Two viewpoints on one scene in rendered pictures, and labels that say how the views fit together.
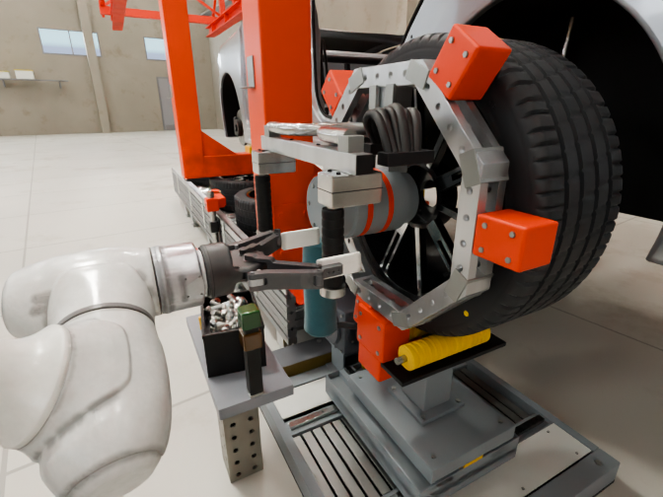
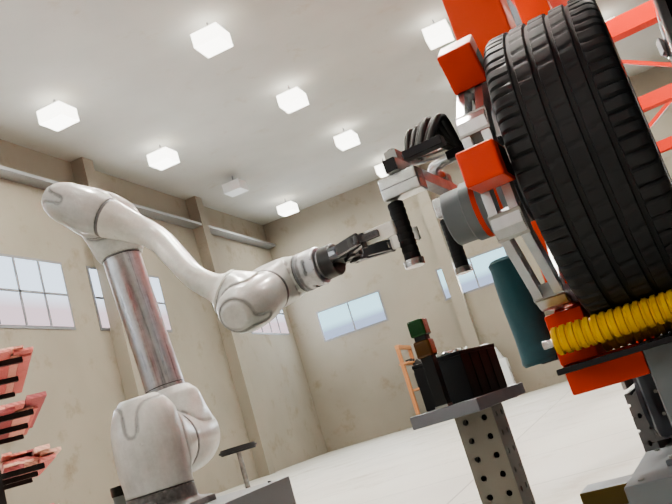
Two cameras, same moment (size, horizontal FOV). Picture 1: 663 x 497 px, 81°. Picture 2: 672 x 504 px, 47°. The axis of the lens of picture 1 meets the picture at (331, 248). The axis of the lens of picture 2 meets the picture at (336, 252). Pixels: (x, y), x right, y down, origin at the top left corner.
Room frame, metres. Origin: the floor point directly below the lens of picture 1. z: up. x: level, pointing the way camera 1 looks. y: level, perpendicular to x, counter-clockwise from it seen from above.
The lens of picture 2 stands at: (-0.53, -1.21, 0.47)
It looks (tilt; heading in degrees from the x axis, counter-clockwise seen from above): 12 degrees up; 53
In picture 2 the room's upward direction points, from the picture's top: 17 degrees counter-clockwise
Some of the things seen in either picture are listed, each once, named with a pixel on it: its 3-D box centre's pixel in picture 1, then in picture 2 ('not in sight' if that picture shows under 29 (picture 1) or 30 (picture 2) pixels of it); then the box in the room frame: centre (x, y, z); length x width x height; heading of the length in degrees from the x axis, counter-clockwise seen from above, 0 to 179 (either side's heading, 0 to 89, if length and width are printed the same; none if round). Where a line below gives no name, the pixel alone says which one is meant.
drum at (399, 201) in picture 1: (362, 202); (493, 203); (0.81, -0.07, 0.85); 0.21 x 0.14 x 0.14; 118
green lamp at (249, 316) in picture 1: (249, 317); (418, 328); (0.69, 0.17, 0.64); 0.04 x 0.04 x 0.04; 28
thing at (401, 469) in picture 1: (411, 411); not in sight; (0.97, -0.25, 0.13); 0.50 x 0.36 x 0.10; 28
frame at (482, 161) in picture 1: (389, 198); (522, 191); (0.84, -0.13, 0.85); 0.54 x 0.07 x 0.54; 28
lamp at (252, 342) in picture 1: (251, 337); (425, 348); (0.69, 0.17, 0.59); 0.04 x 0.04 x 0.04; 28
